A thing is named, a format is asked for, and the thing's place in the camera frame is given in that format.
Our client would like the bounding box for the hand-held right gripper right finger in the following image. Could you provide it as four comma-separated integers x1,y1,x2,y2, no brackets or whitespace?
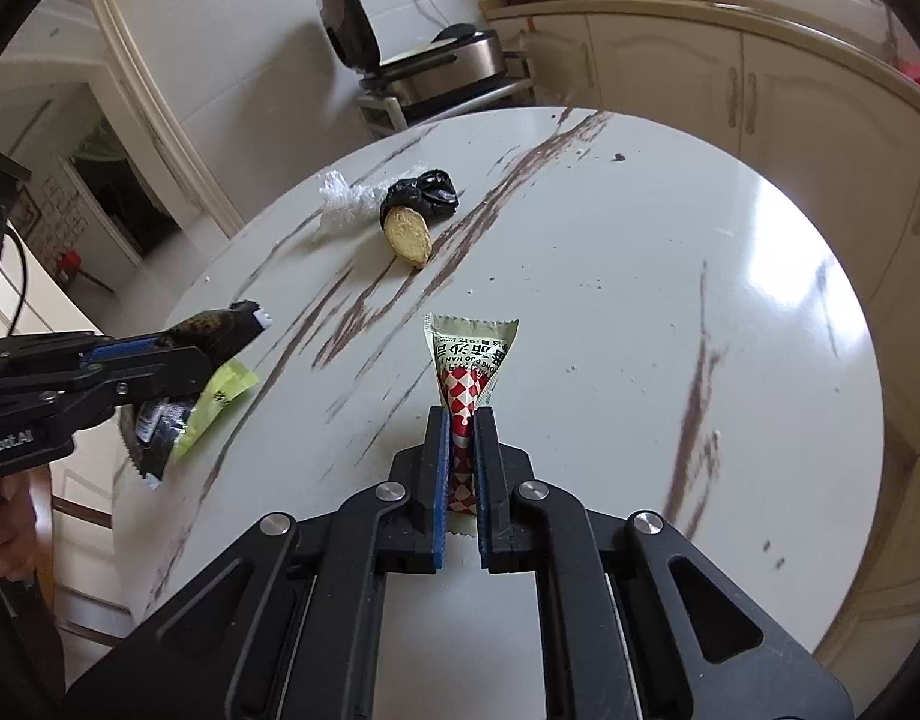
473,405,855,720

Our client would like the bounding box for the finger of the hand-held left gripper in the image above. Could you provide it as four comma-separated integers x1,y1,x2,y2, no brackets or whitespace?
0,331,206,377
1,349,215,432

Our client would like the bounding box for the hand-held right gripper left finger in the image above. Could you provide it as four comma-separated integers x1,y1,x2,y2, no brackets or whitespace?
65,405,453,720

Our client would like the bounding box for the yellow printed packet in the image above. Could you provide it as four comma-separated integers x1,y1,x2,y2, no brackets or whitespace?
170,358,260,464

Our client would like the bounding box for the dark snack packet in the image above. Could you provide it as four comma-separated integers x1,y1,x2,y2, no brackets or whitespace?
118,300,273,492

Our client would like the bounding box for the red patterned snack packet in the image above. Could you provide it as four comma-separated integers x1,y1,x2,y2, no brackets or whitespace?
422,313,519,537

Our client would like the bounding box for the brown ginger root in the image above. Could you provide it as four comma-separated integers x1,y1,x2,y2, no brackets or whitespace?
383,204,432,269

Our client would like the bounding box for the person's left hand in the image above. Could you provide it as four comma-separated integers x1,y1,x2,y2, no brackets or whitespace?
0,476,41,582

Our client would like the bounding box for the white crumpled plastic wrap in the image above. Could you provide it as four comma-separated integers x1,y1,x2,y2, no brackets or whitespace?
314,170,389,235

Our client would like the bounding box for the black crumpled plastic bag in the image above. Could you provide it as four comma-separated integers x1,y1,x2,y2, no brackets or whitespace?
383,169,461,222

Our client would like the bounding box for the white metal rack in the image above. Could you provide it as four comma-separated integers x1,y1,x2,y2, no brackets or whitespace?
355,52,540,142

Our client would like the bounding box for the black silver electric griddle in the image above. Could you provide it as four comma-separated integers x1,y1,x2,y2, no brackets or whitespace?
314,0,506,107

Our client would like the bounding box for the black cable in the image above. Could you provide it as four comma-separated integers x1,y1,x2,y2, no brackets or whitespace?
5,236,29,338

